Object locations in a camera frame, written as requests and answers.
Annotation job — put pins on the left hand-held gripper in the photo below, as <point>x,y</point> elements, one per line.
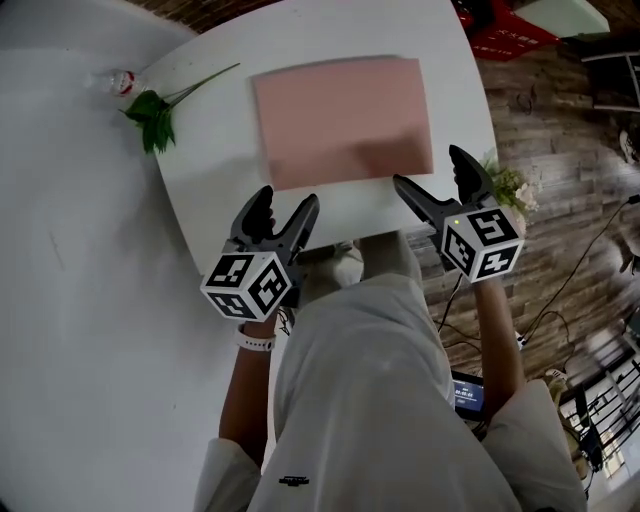
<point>245,287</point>

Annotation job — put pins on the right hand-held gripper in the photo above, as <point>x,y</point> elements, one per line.
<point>480,245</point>

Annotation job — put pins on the pink rectangular mat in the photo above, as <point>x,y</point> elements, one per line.
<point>340,125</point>

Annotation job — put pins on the person's left forearm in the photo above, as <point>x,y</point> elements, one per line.
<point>247,395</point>

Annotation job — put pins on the person's right forearm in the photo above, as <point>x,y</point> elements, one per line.
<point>500,345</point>

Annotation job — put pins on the white artificial flower bunch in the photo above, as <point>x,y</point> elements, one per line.
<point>515,190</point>

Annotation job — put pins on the person's white shoe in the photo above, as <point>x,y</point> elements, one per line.
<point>347,267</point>

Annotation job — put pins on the white wristwatch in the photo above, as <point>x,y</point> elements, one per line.
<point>256,343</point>

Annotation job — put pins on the green artificial leaf stem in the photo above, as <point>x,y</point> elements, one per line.
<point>152,117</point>

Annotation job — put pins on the red fire equipment box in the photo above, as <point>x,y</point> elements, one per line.
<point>505,35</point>

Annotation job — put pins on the white power adapter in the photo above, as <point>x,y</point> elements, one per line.
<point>522,340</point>

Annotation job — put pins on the person's white shirt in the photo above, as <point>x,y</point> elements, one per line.
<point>370,400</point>

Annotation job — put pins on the black tablet screen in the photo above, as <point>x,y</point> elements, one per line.
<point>468,397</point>

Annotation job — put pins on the pale green board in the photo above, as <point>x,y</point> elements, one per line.
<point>560,15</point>

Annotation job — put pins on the white side table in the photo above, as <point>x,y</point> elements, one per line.
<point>627,80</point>

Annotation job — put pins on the clear plastic bottle red label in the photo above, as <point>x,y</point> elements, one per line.
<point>117,82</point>

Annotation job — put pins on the black metal rack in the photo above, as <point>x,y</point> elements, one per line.
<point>607,395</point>

